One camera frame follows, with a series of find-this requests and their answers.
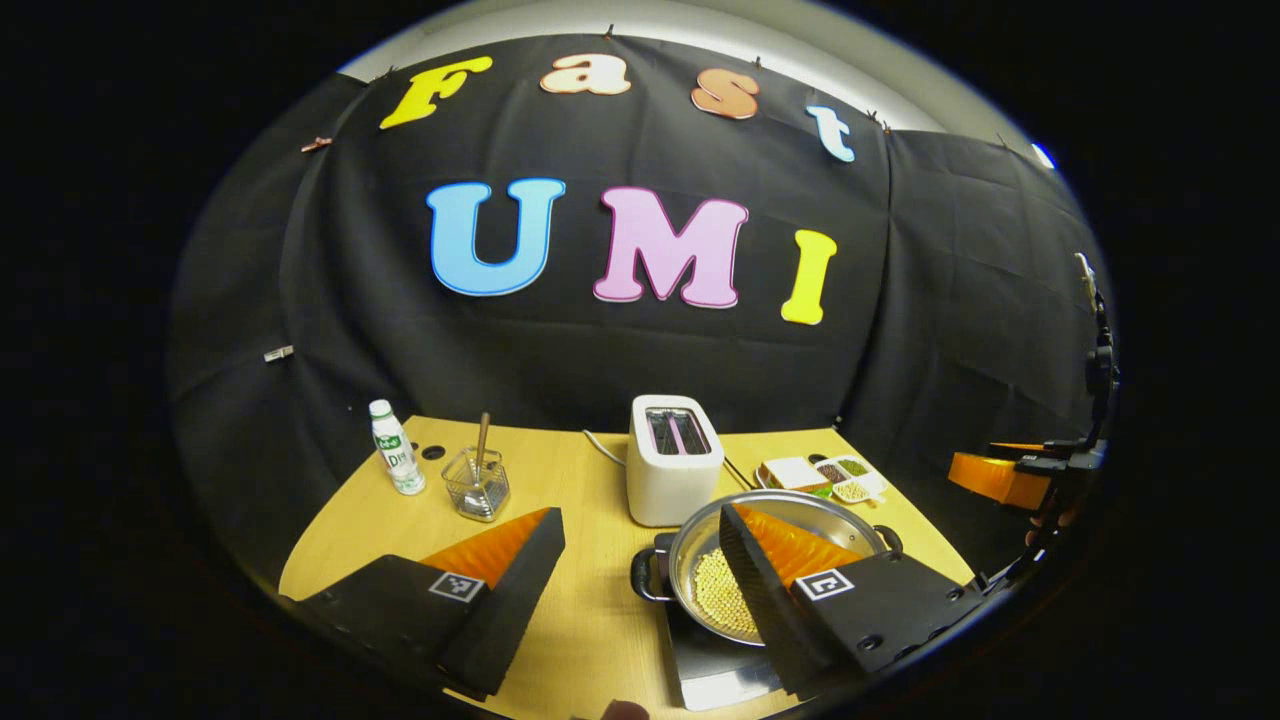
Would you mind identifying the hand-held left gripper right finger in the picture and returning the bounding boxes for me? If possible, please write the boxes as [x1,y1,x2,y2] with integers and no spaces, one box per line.
[717,503,987,703]

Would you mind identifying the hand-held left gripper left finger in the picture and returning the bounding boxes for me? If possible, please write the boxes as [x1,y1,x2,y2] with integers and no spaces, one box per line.
[290,507,567,703]

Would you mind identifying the black induction cooktop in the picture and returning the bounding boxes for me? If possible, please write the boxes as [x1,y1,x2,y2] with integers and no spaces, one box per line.
[660,595,787,713]

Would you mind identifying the steel pot with black handles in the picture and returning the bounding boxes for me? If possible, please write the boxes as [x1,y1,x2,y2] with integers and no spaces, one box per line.
[630,489,904,649]

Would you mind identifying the heap of soybeans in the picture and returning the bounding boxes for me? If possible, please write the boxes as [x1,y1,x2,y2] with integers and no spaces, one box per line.
[693,547,761,637]

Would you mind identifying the white divided dish of grains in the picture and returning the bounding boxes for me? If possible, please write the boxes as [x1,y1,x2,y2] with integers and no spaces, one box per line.
[815,454,889,504]

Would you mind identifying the white toaster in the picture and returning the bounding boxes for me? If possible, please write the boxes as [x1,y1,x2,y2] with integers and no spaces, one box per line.
[626,394,725,528]

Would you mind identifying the white drink bottle green label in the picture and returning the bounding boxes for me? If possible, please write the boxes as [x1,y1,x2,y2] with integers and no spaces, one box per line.
[368,399,427,497]

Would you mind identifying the black backdrop cloth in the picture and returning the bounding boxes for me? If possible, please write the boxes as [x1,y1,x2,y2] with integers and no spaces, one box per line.
[165,33,1111,601]

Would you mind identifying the wire mesh utensil holder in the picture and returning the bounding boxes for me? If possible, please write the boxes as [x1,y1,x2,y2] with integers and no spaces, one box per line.
[441,446,511,523]

